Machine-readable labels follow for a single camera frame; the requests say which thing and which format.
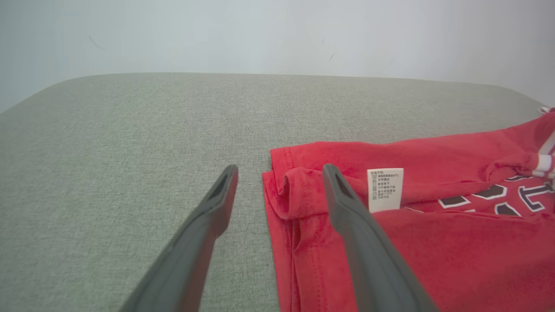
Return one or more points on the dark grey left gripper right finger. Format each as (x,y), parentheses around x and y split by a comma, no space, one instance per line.
(373,255)

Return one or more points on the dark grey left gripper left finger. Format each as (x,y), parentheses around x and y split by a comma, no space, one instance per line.
(195,242)

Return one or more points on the red and white basketball jersey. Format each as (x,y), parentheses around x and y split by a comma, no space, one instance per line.
(455,264)

